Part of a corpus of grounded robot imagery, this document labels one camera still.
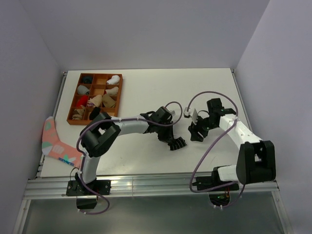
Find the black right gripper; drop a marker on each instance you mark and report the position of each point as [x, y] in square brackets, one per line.
[193, 129]

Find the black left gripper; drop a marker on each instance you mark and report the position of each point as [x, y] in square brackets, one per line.
[168, 137]

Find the black white striped sock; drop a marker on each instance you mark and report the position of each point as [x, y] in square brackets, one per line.
[177, 143]

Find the tan ribbed sock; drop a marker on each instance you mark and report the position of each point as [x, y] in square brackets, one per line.
[108, 102]

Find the brown compartment sock tray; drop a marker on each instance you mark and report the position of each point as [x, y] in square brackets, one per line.
[95, 92]

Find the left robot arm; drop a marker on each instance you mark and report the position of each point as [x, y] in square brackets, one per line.
[98, 137]

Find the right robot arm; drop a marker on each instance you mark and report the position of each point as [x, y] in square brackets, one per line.
[256, 157]

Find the cream rolled sock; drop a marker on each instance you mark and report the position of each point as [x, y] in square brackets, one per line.
[112, 92]

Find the black rolled sock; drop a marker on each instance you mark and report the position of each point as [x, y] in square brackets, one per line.
[94, 113]

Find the white rolled sock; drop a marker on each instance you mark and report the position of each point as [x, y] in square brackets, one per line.
[114, 80]

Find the beige rolled sock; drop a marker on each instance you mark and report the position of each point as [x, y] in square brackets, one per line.
[95, 101]

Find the red rolled sock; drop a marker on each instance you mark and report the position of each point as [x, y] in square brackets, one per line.
[82, 101]

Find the tan patterned rolled sock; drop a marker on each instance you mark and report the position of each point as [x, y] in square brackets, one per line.
[78, 113]

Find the grey rolled sock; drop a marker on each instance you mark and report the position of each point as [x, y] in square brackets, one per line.
[83, 90]

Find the dark teal rolled sock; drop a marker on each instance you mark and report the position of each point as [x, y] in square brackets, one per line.
[87, 79]

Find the pink patterned sock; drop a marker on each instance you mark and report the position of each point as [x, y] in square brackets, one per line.
[53, 147]

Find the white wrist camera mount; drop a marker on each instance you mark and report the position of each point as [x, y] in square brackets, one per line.
[191, 113]

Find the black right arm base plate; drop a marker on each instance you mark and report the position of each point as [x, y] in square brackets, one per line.
[208, 182]

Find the aluminium frame rail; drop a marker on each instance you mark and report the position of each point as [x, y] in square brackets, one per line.
[121, 186]

